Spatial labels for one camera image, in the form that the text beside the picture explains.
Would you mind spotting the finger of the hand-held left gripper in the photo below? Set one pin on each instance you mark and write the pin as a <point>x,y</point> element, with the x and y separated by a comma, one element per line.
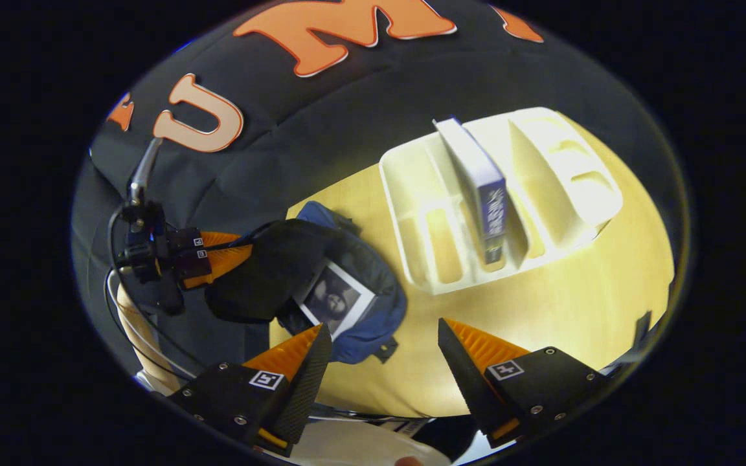
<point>193,238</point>
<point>217,262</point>

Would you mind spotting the portrait cover book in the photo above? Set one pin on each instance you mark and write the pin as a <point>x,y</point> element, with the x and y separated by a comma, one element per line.
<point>334,301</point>

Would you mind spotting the blue schoolbag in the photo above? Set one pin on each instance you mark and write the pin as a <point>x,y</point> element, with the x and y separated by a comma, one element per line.
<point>373,323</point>

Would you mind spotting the white bookshelf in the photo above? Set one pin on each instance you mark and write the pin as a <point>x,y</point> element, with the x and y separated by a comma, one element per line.
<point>561,194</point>

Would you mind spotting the purple spine book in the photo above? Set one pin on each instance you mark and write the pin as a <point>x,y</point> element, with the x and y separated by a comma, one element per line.
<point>486,194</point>

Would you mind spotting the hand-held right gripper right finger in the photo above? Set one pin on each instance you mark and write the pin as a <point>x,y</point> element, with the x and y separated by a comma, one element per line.
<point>463,382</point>

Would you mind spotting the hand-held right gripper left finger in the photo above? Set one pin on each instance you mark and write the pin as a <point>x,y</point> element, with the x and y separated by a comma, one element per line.
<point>305,388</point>

